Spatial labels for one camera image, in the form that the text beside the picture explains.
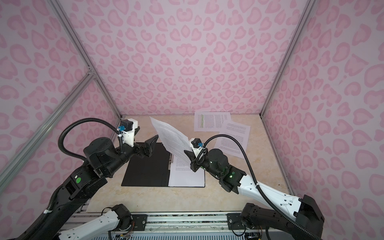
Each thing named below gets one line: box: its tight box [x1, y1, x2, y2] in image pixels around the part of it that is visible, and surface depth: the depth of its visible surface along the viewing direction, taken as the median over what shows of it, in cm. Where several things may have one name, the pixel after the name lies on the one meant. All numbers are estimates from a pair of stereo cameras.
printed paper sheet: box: [168, 155, 206, 187], surface depth 89 cm
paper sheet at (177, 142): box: [149, 116, 192, 166], surface depth 67 cm
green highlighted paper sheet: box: [194, 112, 232, 132], surface depth 120 cm
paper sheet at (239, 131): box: [214, 120, 251, 159], surface depth 112 cm
